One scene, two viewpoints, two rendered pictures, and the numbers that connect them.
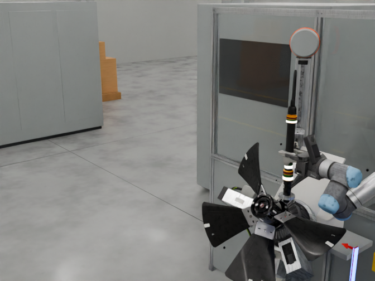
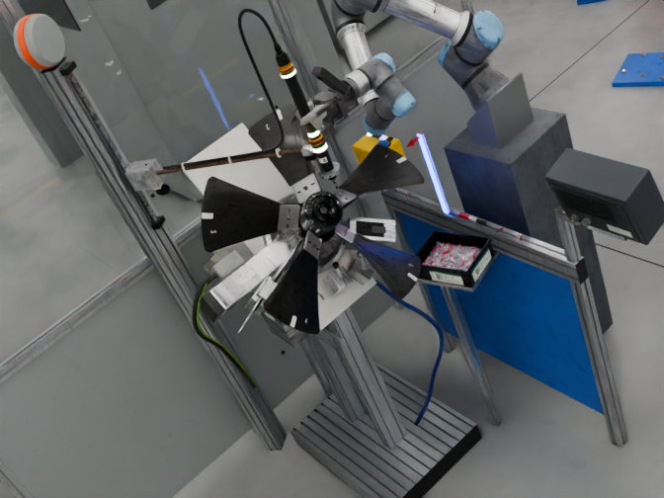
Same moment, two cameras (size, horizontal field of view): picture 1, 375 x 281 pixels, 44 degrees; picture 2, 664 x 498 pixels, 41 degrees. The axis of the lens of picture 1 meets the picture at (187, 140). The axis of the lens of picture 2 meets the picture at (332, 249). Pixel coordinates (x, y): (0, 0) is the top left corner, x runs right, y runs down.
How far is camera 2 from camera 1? 2.39 m
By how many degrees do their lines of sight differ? 69
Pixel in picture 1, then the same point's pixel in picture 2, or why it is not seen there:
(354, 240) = not seen: hidden behind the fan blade
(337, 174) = (380, 72)
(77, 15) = not seen: outside the picture
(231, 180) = (25, 399)
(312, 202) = (282, 192)
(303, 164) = (340, 103)
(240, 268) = (395, 277)
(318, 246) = (404, 169)
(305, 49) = (55, 47)
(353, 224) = not seen: hidden behind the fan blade
